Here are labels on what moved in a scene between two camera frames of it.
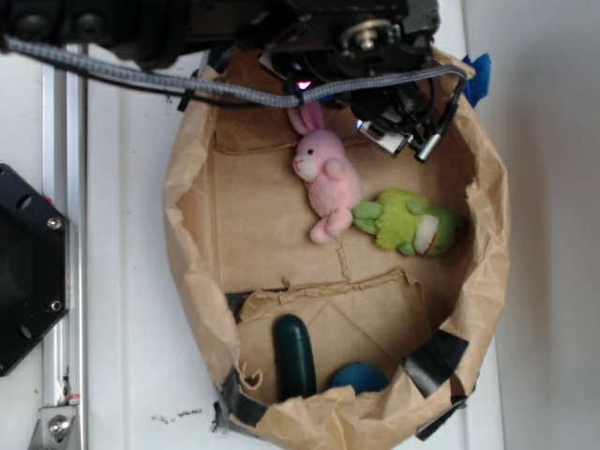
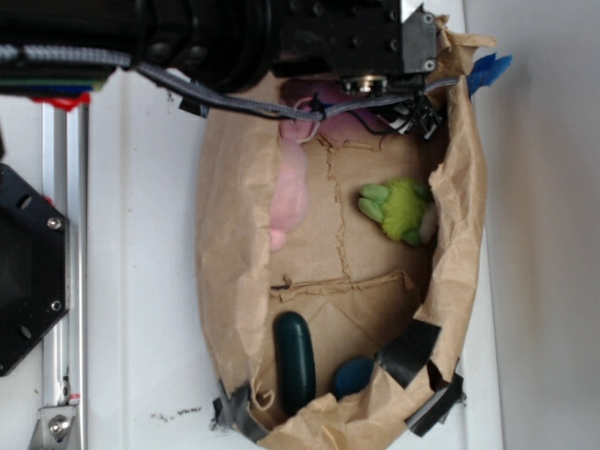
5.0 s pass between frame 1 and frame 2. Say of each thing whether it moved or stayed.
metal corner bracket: stayed
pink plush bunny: moved
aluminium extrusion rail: stayed
